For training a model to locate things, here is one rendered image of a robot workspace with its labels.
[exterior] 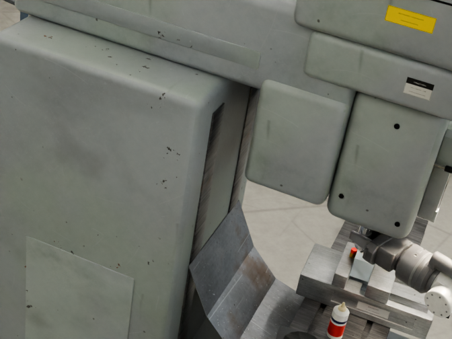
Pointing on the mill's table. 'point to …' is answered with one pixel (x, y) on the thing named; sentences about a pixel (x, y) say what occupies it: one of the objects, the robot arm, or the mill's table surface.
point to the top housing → (386, 25)
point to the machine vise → (346, 284)
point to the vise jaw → (380, 284)
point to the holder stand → (294, 334)
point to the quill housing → (385, 165)
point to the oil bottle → (337, 321)
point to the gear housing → (380, 74)
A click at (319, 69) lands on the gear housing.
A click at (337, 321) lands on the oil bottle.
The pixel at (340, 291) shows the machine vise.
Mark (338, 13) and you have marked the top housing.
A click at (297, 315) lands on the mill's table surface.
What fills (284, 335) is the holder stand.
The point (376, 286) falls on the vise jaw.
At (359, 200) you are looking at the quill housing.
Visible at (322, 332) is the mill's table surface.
